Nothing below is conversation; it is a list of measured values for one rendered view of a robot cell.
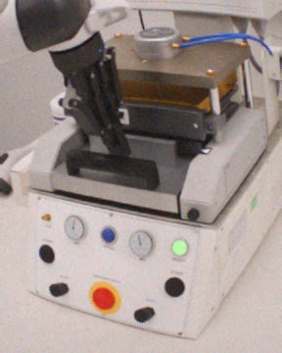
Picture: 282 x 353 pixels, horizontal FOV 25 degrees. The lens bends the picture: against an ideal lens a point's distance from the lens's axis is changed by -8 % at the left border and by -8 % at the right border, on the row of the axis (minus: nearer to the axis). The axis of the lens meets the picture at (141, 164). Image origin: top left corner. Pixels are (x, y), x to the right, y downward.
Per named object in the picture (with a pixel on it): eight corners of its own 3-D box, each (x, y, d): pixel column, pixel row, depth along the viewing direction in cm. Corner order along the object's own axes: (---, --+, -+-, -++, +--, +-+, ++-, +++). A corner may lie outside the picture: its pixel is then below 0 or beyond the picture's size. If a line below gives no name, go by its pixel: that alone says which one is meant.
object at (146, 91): (137, 77, 122) (131, 33, 117) (247, 90, 111) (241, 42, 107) (85, 116, 109) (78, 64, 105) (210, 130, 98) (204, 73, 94)
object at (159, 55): (139, 65, 128) (131, 8, 122) (284, 82, 114) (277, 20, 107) (69, 115, 110) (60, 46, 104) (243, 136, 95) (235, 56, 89)
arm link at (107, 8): (19, 28, 80) (30, 56, 84) (93, 25, 75) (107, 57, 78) (65, -20, 87) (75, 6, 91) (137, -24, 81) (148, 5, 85)
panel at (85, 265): (34, 293, 110) (36, 193, 107) (184, 336, 95) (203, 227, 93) (28, 295, 108) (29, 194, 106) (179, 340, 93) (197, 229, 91)
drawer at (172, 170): (143, 116, 127) (138, 78, 124) (249, 130, 117) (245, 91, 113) (54, 192, 105) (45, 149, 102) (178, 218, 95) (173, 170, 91)
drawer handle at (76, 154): (74, 169, 103) (70, 146, 102) (160, 184, 96) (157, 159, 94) (68, 176, 102) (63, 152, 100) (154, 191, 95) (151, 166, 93)
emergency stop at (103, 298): (96, 304, 103) (97, 283, 103) (117, 310, 102) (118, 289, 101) (91, 306, 102) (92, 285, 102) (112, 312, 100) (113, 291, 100)
